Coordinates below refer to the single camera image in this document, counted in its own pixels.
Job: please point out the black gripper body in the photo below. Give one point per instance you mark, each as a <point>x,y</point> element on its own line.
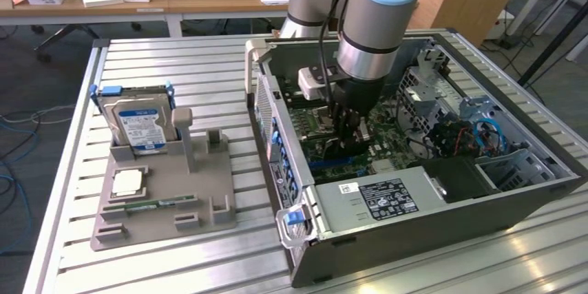
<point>358,96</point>

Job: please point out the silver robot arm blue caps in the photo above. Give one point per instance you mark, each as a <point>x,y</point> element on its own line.
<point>376,15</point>

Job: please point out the CPU socket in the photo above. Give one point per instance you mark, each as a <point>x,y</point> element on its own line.
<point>322,118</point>

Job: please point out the RAM stick with black chips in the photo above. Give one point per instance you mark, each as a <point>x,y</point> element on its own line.
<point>315,140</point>

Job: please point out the green motherboard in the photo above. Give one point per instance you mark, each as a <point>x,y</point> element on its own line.
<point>395,135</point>

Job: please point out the blue expansion slot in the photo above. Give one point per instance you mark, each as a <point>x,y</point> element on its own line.
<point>322,164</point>

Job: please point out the perforated metal disk bay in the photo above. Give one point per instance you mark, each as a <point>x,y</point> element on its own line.
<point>423,101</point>

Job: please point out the black case latch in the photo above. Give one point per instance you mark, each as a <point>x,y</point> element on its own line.
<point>275,96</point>

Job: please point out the grey power supply with labels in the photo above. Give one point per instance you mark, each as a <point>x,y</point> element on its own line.
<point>340,211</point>

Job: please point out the open grey PC case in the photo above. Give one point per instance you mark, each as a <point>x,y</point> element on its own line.
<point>414,239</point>

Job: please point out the grey metal disk bay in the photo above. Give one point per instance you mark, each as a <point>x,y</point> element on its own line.
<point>519,170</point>

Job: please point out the wooden cabinet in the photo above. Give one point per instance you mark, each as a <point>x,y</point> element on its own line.
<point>478,5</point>

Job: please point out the grey plastic parts rack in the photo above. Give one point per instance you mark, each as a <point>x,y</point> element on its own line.
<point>175,184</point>

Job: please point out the hard disk in blue carrier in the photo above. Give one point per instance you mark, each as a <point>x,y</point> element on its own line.
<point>138,122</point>

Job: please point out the black slanted pole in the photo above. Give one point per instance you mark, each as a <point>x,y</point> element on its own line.
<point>551,32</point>

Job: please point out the green RAM stick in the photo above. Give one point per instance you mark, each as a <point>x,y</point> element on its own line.
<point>151,203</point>

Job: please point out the silver CPU chip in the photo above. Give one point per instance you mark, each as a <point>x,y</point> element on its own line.
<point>127,183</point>

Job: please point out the black office chair base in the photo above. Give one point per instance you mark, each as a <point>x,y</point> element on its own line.
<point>59,37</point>

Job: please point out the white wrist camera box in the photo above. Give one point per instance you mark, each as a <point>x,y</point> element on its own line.
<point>310,85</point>

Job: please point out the black plastic air duct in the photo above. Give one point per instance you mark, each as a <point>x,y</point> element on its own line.
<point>459,180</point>

